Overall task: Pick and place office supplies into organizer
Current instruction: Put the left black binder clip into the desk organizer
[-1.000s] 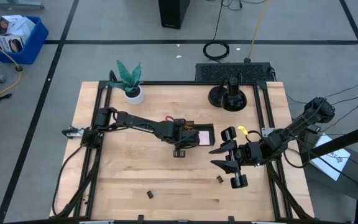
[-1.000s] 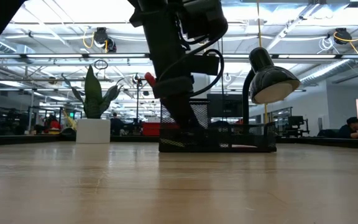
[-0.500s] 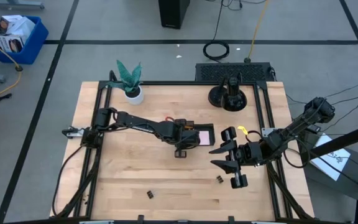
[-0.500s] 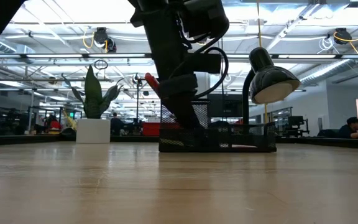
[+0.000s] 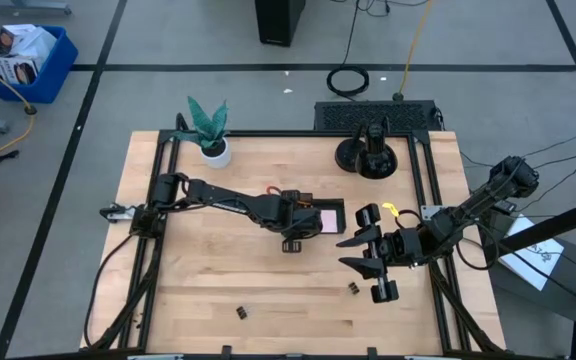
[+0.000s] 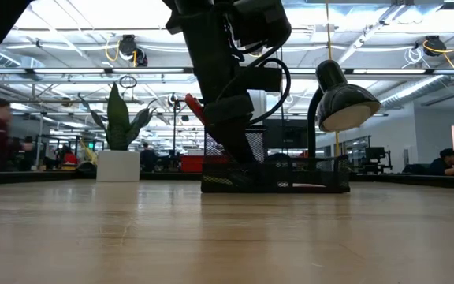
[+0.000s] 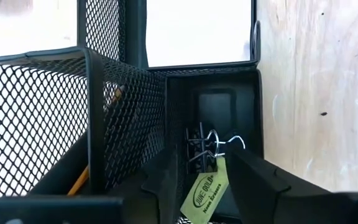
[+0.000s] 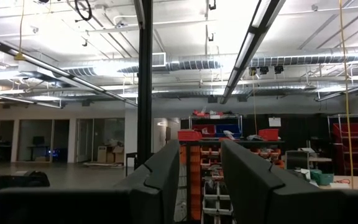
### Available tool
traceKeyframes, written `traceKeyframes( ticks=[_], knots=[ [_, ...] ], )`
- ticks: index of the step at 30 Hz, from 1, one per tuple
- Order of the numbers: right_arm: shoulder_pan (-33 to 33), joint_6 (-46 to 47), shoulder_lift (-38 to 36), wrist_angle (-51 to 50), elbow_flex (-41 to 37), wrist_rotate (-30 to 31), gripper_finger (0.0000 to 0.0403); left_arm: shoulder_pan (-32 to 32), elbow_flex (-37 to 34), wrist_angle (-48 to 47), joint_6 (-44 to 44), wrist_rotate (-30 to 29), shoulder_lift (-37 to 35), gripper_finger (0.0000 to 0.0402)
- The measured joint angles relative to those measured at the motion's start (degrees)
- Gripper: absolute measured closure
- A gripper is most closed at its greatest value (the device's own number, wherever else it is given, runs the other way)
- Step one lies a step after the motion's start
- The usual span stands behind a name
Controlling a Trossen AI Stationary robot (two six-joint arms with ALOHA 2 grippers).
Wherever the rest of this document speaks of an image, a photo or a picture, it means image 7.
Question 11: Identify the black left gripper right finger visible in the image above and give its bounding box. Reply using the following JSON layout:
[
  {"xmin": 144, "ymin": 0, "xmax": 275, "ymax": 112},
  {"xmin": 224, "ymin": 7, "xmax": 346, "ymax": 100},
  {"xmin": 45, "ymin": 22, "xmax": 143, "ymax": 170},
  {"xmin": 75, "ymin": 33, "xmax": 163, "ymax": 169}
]
[{"xmin": 224, "ymin": 148, "xmax": 329, "ymax": 224}]

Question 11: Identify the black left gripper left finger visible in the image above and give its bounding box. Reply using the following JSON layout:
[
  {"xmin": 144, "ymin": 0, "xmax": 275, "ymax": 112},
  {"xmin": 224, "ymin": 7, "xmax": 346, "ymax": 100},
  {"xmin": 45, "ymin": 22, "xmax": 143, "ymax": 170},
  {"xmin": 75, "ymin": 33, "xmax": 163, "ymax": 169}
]
[{"xmin": 109, "ymin": 146, "xmax": 180, "ymax": 224}]

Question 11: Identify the green eraser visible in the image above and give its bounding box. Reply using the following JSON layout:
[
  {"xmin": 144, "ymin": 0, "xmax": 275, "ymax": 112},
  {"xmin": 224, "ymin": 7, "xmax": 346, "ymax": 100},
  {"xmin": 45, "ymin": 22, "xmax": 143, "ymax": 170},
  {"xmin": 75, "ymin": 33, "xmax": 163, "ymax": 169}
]
[{"xmin": 180, "ymin": 156, "xmax": 230, "ymax": 224}]

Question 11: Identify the black binder clip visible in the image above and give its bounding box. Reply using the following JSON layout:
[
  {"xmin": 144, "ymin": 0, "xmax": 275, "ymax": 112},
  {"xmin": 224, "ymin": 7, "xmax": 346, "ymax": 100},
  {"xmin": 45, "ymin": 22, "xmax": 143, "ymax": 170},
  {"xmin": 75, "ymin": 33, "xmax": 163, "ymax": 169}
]
[{"xmin": 183, "ymin": 121, "xmax": 247, "ymax": 174}]

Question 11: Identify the orange pencil pink eraser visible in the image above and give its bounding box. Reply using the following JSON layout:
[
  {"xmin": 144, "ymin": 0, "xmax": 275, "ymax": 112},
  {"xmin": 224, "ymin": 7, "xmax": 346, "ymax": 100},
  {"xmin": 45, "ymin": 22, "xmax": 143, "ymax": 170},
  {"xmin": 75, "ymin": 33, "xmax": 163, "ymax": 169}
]
[{"xmin": 66, "ymin": 84, "xmax": 126, "ymax": 197}]

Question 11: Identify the black mesh desk organizer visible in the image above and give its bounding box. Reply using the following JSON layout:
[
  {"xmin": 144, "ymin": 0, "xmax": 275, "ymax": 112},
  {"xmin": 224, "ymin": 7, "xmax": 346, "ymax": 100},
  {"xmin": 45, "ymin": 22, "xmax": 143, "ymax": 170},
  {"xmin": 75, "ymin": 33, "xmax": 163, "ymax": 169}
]
[{"xmin": 0, "ymin": 0, "xmax": 264, "ymax": 224}]

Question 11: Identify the pink sticky note pad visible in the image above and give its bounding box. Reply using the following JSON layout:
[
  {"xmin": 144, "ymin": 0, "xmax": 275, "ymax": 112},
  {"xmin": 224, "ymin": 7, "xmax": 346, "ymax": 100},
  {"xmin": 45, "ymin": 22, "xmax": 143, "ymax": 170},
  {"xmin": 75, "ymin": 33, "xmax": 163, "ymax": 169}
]
[{"xmin": 146, "ymin": 0, "xmax": 253, "ymax": 68}]

